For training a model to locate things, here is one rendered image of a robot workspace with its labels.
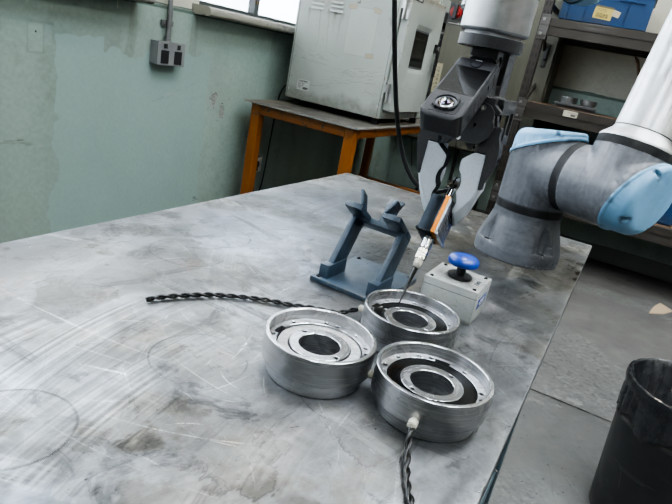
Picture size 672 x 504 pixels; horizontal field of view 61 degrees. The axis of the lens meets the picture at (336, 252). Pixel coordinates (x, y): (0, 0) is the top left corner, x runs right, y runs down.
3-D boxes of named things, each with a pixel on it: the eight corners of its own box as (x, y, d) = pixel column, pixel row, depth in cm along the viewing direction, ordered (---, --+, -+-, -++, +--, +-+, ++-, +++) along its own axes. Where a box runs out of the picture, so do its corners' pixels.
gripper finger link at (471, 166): (488, 224, 71) (500, 149, 69) (473, 232, 66) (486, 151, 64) (463, 219, 73) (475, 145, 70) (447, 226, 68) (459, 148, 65)
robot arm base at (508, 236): (485, 233, 115) (499, 185, 111) (562, 257, 109) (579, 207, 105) (464, 249, 102) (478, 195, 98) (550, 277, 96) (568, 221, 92)
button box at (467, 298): (469, 326, 71) (480, 290, 69) (416, 306, 74) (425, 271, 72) (485, 307, 78) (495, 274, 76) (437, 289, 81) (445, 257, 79)
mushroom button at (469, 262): (465, 300, 72) (476, 264, 70) (436, 289, 74) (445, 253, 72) (474, 291, 75) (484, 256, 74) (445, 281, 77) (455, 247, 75)
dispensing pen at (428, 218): (384, 291, 65) (443, 166, 68) (392, 302, 68) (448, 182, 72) (401, 298, 64) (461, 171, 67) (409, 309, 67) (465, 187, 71)
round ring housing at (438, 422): (387, 365, 58) (396, 329, 57) (489, 403, 55) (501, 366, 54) (350, 416, 49) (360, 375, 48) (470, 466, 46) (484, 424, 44)
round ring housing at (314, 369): (237, 375, 52) (244, 335, 50) (290, 332, 61) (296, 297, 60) (344, 419, 48) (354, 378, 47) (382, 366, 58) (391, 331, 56)
